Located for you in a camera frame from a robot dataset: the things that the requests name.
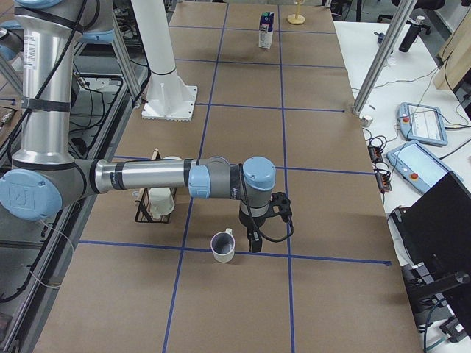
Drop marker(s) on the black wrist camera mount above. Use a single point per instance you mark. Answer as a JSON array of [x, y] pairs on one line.
[[280, 205]]

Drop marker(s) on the black monitor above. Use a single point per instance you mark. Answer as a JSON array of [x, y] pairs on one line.
[[436, 233]]

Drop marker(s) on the blue white milk carton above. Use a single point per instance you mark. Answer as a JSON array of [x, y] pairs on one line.
[[265, 30]]

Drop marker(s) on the white upturned cup right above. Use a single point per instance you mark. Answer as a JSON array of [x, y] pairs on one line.
[[161, 202]]

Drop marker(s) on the teach pendant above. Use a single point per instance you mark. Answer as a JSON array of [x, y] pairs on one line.
[[422, 123], [414, 167]]

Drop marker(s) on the teach pendant near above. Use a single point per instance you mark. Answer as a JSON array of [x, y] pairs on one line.
[[414, 167]]

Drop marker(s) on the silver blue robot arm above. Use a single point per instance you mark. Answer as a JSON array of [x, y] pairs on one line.
[[44, 178]]

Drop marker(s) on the wooden cup tree stand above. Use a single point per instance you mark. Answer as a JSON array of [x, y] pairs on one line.
[[297, 18]]

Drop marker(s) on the teach pendant far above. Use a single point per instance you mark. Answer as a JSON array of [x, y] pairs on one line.
[[422, 123]]

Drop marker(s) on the white mug with handle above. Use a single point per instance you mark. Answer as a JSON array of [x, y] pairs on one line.
[[222, 245]]

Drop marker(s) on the white camera stand base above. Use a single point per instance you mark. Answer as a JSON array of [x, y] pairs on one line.
[[167, 96]]

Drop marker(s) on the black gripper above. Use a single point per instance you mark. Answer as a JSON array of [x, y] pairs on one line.
[[249, 223]]

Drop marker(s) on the aluminium profile post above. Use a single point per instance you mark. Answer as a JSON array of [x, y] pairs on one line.
[[392, 33]]

